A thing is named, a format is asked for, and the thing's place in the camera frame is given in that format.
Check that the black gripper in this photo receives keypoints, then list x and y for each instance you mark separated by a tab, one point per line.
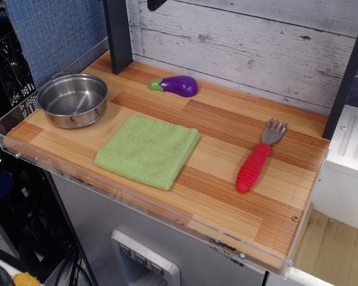
153	5

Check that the stainless steel pot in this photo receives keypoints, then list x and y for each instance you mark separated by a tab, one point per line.
73	101

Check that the green towel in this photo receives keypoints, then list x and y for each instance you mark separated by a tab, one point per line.
148	151

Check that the purple toy eggplant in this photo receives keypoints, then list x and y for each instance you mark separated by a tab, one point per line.
184	86

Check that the black milk crate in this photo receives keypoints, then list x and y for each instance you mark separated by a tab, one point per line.
16	80

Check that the silver dispenser panel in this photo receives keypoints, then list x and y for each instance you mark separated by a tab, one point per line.
142	266

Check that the black left post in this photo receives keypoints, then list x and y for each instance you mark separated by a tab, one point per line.
116	16

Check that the black post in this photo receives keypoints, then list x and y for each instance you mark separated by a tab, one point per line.
116	16
342	94

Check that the red handled toy fork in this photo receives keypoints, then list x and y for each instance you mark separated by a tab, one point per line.
251	169

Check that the black right post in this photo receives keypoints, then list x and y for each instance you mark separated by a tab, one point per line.
342	94

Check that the clear acrylic guard rail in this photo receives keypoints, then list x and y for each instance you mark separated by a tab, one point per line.
202	224

